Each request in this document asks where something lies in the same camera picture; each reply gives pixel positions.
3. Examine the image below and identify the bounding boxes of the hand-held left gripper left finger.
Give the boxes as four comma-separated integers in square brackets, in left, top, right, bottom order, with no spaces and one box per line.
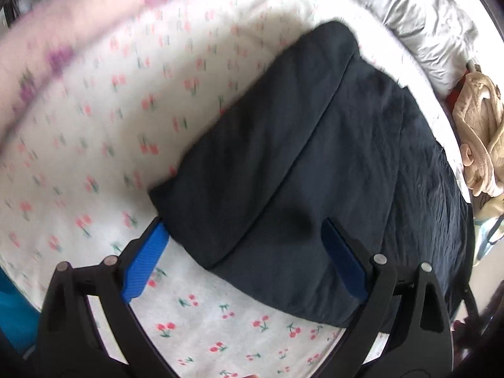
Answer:
[37,217,174,378]

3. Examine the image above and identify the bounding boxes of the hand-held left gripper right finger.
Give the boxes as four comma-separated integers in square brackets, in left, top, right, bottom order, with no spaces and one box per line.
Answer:
[321,217,454,378]

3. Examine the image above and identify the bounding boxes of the black jacket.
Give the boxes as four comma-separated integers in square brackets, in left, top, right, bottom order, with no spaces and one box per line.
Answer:
[149,20,475,330]

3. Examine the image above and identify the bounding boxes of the cherry print bedsheet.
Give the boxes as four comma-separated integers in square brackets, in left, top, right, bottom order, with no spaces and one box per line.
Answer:
[0,0,473,378]

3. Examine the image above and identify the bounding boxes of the blue cloth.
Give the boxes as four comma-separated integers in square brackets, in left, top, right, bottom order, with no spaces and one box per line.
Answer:
[0,272,40,353]

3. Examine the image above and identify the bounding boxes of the light teal cloth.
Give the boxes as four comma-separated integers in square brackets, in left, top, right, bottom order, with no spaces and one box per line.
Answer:
[472,195,504,268]

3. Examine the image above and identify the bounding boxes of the beige crumpled clothing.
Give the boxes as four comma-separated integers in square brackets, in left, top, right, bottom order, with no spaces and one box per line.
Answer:
[452,61,504,198]

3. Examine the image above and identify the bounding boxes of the red cloth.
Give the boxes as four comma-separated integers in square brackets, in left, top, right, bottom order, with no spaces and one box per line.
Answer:
[447,70,471,107]

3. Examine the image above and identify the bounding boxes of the pink floral cloth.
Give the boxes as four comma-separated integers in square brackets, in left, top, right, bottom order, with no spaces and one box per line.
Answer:
[0,0,182,146]

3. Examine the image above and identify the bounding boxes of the grey pillow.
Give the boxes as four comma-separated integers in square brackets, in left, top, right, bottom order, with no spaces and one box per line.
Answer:
[354,0,480,100]

